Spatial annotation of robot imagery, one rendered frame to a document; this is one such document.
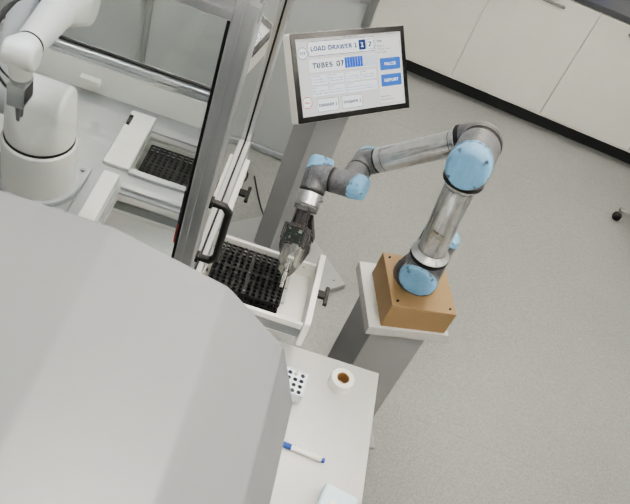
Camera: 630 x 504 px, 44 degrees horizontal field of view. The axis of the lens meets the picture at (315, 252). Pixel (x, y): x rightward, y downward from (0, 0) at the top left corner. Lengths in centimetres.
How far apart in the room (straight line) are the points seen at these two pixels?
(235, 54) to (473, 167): 90
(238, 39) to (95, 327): 53
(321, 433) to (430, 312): 55
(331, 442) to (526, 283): 216
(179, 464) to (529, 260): 346
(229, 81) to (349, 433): 122
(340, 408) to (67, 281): 136
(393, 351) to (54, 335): 183
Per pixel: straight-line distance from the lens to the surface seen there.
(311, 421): 223
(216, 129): 139
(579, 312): 421
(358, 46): 294
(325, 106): 284
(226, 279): 226
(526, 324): 395
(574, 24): 494
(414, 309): 246
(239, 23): 126
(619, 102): 519
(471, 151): 202
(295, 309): 234
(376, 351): 268
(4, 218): 112
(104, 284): 106
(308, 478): 214
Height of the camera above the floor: 260
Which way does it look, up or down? 44 degrees down
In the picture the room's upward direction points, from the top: 23 degrees clockwise
